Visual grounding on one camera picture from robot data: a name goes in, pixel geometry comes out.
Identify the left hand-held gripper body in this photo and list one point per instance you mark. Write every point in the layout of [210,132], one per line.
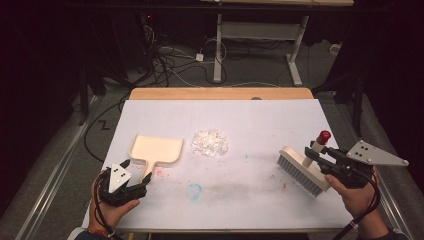
[116,186]

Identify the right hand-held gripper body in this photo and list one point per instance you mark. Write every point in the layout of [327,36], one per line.
[353,170]

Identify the cream brush with red knob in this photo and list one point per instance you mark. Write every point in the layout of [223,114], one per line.
[300,168]

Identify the cream dustpan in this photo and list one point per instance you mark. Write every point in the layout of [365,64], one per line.
[156,148]

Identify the person's left hand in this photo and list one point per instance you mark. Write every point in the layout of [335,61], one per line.
[106,215]

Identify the person's right hand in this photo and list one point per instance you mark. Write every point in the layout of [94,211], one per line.
[360,200]

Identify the black metal stand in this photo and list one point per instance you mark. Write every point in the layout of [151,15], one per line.
[357,100]
[85,100]

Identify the pile of white paper scraps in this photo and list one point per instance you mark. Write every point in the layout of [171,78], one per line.
[210,143]

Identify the white table cover sheet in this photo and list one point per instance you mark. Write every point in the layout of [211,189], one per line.
[240,120]

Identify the wooden table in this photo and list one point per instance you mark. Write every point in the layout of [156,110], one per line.
[216,93]

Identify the white power adapter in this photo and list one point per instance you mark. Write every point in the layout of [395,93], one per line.
[199,57]

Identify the metal floor rail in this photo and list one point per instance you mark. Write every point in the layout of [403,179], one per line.
[393,206]
[53,173]

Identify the white desk frame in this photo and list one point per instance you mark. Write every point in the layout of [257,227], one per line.
[218,50]

